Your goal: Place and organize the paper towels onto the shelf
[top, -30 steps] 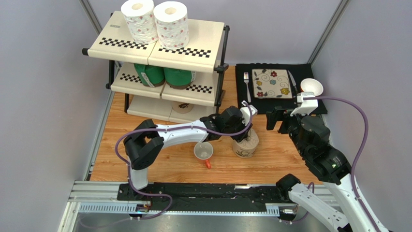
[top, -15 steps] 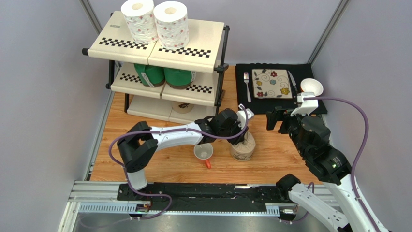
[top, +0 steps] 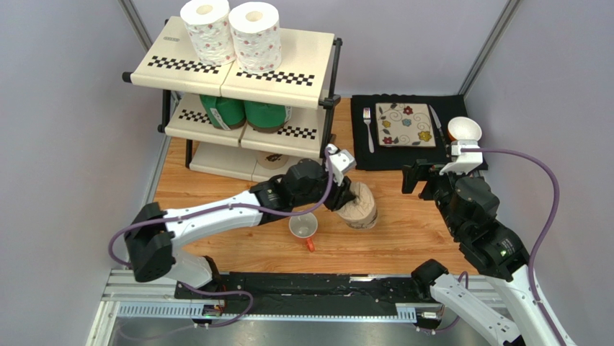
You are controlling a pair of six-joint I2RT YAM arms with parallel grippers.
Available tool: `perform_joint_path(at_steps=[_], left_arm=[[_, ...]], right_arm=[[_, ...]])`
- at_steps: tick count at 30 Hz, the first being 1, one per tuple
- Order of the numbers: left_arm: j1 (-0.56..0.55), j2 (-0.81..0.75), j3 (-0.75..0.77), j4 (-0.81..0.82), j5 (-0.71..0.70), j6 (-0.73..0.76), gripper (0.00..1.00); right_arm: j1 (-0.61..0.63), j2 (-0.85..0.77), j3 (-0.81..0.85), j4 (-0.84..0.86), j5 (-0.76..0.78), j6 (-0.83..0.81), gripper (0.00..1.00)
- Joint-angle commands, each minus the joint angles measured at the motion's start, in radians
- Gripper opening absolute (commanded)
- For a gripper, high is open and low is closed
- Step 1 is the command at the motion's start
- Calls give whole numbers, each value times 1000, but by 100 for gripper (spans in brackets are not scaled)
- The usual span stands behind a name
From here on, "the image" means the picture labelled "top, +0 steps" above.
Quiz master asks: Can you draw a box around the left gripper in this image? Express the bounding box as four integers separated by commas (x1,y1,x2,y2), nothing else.
292,164,355,212

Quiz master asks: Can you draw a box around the brown roll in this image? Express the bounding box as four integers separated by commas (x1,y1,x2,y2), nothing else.
336,182,378,230
257,151,289,170

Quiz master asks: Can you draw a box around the brown roll front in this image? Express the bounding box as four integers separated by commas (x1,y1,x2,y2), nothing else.
257,151,289,170

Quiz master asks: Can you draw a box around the green roll front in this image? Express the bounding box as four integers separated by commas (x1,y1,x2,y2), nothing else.
244,101,293,133

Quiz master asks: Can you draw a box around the green roll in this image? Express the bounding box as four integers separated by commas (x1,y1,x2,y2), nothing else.
199,94,246,130
244,101,293,133

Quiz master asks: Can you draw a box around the floral white paper towel roll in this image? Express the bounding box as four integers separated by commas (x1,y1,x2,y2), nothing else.
228,1,282,74

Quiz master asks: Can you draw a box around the plain white paper towel roll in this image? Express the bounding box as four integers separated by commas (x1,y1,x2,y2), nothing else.
180,0,236,66

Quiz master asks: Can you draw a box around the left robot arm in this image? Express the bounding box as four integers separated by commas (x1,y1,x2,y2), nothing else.
121,152,356,288

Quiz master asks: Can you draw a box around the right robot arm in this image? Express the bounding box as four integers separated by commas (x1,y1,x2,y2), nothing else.
401,159,574,345

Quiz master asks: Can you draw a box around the cream three-tier shelf rack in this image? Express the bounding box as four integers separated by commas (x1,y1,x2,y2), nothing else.
122,17,342,182

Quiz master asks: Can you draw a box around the black placemat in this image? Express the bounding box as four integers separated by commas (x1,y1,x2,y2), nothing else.
351,94,468,171

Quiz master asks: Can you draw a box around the floral square plate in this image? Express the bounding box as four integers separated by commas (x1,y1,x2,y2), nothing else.
375,102,436,148

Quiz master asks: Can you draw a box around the orange white mug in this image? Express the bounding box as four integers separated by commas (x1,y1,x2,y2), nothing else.
288,213,319,252

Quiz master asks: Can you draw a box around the orange white bowl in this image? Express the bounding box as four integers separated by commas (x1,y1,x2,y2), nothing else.
447,117,483,141

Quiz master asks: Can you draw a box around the silver fork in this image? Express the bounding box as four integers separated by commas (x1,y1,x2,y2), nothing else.
362,107,375,154

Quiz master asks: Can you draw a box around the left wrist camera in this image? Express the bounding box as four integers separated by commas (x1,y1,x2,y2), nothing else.
324,143,357,186

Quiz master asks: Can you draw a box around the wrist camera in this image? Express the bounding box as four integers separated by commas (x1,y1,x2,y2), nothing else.
324,143,357,186
439,140,484,175

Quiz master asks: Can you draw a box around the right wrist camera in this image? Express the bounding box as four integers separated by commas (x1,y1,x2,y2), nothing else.
439,140,484,175

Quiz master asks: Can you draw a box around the black handled knife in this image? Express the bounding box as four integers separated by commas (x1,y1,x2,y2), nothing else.
428,105,448,146

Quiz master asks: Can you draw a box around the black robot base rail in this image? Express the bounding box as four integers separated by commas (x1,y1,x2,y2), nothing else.
216,272,442,316

